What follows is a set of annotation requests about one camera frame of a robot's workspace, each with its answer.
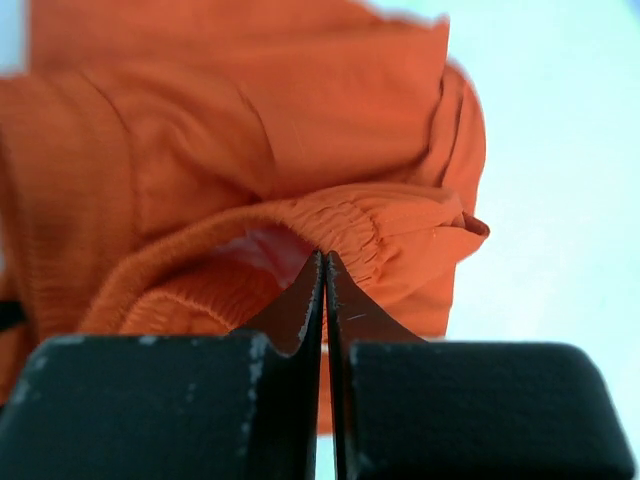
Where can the orange shorts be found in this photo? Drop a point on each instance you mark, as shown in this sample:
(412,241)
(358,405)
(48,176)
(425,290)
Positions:
(168,166)

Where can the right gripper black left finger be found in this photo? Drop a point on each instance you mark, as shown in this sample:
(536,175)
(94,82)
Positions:
(239,406)

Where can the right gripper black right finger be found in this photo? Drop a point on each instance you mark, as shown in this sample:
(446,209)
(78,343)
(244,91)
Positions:
(408,408)

